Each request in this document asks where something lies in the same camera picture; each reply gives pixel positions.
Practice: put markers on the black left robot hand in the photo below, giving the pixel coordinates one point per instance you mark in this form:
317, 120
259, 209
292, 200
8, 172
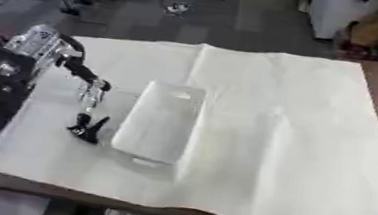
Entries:
86, 129

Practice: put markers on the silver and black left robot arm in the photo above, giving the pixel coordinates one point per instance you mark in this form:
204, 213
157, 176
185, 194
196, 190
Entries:
0, 93

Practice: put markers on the white open box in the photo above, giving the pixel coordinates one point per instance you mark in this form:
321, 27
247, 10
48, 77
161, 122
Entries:
158, 123

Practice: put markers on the small black and white object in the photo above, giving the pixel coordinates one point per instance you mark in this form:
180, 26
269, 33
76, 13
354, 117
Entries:
177, 8

